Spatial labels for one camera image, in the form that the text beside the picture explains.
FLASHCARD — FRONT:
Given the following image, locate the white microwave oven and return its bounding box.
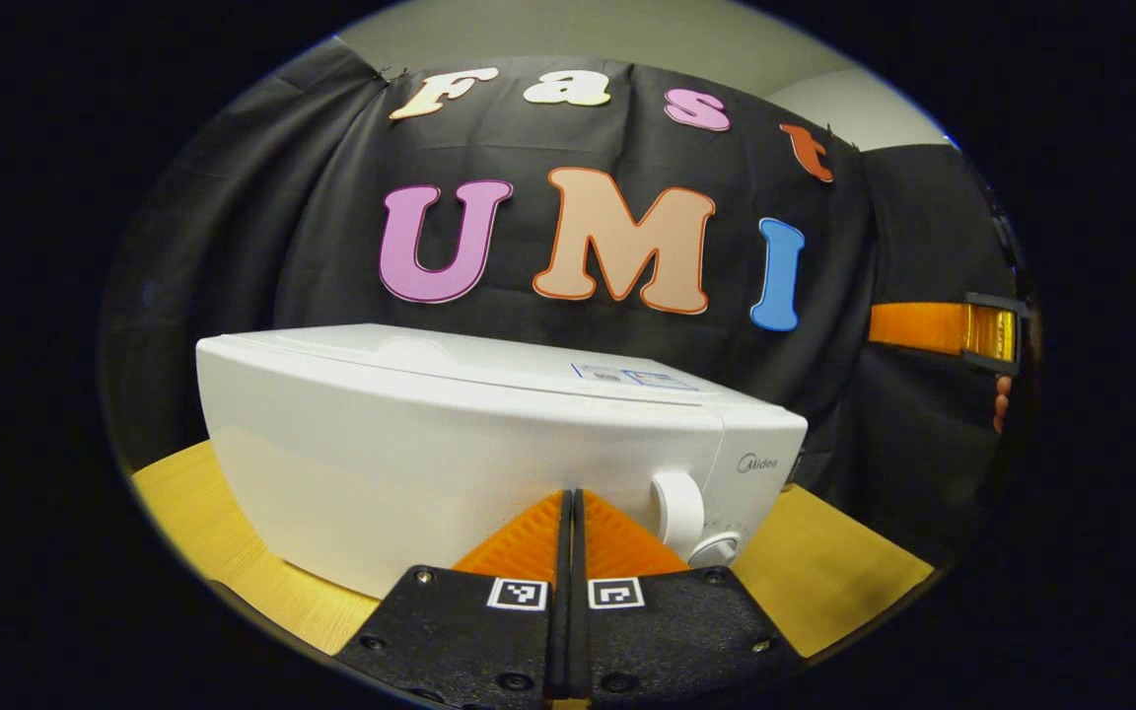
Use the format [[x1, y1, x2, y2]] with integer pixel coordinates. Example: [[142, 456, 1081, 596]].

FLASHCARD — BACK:
[[195, 323, 810, 601]]

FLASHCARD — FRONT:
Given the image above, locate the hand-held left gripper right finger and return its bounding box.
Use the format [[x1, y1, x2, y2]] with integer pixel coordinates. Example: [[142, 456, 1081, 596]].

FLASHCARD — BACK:
[[573, 488, 811, 707]]

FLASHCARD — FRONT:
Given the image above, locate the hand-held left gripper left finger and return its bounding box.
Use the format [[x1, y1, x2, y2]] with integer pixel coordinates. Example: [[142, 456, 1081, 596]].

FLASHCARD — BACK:
[[331, 488, 570, 707]]

